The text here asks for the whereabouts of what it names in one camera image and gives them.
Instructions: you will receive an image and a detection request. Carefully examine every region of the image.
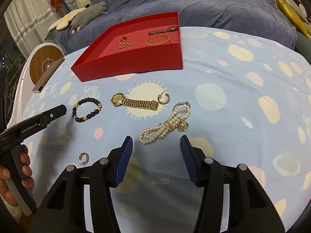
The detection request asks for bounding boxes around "cream flower-shaped cushion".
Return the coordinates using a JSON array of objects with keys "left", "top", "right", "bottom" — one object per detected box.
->
[{"left": 48, "top": 7, "right": 86, "bottom": 32}]

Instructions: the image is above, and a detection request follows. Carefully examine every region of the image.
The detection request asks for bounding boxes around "white pearl bracelet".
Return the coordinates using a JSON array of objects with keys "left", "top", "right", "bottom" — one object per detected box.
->
[{"left": 137, "top": 101, "right": 191, "bottom": 145}]

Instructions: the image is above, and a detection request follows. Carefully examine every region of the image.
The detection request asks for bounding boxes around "gold chain with ring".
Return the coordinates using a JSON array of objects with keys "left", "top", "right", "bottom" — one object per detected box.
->
[{"left": 119, "top": 35, "right": 134, "bottom": 50}]

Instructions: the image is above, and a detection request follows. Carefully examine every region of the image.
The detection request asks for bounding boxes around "black bead bracelet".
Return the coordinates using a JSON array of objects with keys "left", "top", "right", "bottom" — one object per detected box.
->
[{"left": 72, "top": 97, "right": 103, "bottom": 123}]

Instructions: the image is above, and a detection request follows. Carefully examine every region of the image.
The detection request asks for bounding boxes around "silver grey pillow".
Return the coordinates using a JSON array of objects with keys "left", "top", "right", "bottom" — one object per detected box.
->
[{"left": 284, "top": 0, "right": 310, "bottom": 24}]

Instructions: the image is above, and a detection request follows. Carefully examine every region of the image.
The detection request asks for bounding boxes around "brown flat pouch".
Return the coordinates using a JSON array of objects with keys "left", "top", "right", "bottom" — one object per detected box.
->
[{"left": 32, "top": 57, "right": 65, "bottom": 93}]

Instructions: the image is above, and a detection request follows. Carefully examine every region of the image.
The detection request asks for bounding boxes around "red shallow cardboard tray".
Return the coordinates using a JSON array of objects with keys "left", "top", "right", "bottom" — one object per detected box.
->
[{"left": 71, "top": 12, "right": 183, "bottom": 82}]

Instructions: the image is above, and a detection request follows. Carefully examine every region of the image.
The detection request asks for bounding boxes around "silver wristwatch blue dial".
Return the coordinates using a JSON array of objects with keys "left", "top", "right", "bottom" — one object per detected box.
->
[{"left": 148, "top": 26, "right": 179, "bottom": 36}]

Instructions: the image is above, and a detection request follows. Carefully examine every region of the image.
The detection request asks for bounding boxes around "white sheer curtain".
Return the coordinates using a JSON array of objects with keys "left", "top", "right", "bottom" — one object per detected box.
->
[{"left": 4, "top": 0, "right": 62, "bottom": 58}]

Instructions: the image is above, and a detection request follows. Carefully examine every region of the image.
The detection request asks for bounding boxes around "gold wristwatch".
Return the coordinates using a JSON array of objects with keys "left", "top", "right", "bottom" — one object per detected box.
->
[{"left": 111, "top": 93, "right": 159, "bottom": 111}]

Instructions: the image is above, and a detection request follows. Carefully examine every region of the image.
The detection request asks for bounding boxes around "round wooden-top side table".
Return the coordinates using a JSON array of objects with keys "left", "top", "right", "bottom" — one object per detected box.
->
[{"left": 7, "top": 42, "right": 65, "bottom": 127}]

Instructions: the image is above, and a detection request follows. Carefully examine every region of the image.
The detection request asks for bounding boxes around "gold chain bangle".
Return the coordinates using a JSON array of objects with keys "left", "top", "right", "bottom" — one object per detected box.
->
[{"left": 146, "top": 34, "right": 171, "bottom": 46}]

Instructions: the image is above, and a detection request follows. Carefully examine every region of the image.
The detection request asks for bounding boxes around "light blue planet-print cloth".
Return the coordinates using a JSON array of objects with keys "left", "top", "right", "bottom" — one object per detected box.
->
[{"left": 22, "top": 27, "right": 310, "bottom": 232}]

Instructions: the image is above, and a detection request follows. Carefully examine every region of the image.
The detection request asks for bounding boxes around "red ribbon bow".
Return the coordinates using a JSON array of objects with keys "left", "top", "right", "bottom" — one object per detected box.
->
[{"left": 50, "top": 0, "right": 64, "bottom": 14}]

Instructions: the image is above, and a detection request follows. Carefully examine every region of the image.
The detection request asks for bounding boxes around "person's left hand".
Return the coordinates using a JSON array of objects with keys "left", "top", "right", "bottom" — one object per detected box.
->
[{"left": 1, "top": 145, "right": 36, "bottom": 210}]

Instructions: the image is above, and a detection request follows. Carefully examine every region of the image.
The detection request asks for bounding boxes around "gold hoop earring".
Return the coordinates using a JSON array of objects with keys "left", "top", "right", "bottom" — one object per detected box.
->
[
  {"left": 79, "top": 153, "right": 90, "bottom": 166},
  {"left": 157, "top": 92, "right": 170, "bottom": 105}
]

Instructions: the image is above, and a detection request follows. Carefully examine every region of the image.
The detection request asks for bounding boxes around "blue-grey velvet bed cover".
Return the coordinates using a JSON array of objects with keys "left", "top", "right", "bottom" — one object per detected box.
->
[{"left": 54, "top": 0, "right": 297, "bottom": 54}]

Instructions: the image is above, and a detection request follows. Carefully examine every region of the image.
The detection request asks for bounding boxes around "gold satin pillow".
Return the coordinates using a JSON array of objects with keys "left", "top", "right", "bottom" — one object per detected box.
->
[{"left": 275, "top": 0, "right": 310, "bottom": 40}]

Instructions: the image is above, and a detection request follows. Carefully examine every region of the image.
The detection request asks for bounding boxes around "grey plush toy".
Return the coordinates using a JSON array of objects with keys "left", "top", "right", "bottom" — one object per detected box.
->
[{"left": 71, "top": 2, "right": 107, "bottom": 35}]

